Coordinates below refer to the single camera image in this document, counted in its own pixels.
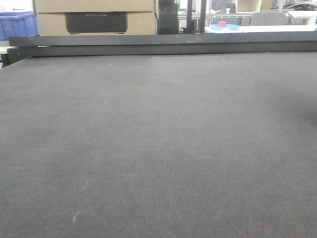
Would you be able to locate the upper cardboard box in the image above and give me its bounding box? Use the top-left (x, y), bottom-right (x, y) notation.
top-left (35, 0), bottom-right (159, 13)

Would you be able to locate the white background table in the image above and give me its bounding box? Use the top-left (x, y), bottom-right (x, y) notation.
top-left (205, 25), bottom-right (317, 33)

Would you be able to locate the dark grey conveyor belt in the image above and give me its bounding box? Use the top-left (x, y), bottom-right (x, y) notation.
top-left (0, 53), bottom-right (317, 238)

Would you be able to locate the cardboard box with black label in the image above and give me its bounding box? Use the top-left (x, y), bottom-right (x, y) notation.
top-left (37, 12), bottom-right (157, 36)

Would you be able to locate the grey office chair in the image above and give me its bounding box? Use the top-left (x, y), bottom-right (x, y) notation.
top-left (251, 11), bottom-right (286, 26)

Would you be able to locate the blue plastic crate background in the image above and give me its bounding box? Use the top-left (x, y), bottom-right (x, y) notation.
top-left (0, 11), bottom-right (39, 41)

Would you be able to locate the black vertical post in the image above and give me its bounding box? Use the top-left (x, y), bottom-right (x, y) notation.
top-left (185, 0), bottom-right (197, 34)

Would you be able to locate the black conveyor side rail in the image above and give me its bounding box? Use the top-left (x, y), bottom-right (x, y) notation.
top-left (7, 31), bottom-right (317, 64)

